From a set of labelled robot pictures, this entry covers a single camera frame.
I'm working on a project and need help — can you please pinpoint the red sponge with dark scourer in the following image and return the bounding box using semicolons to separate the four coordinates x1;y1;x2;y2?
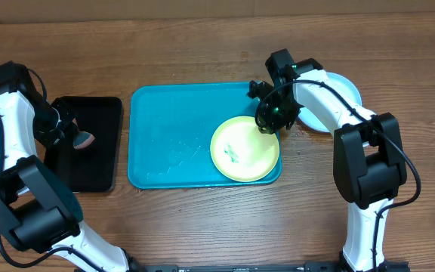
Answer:
72;118;95;150

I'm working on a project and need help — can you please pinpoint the yellow green plate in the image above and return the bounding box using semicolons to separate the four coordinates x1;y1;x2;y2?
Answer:
210;116;280;182

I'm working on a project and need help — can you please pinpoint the light blue plate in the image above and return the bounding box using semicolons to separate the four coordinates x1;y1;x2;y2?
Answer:
298;72;363;133

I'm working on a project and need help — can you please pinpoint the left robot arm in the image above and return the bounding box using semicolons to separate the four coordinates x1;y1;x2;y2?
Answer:
0;90;142;271

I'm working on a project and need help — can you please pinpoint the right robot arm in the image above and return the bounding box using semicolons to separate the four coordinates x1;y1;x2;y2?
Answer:
248;65;409;271

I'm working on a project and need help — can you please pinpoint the black rectangular tray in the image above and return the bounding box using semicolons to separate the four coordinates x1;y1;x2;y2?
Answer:
44;96;123;193

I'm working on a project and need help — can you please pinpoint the teal plastic serving tray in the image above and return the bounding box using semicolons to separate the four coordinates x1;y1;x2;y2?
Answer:
128;82;258;189

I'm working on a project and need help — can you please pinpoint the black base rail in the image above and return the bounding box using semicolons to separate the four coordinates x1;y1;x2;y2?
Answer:
73;260;411;272

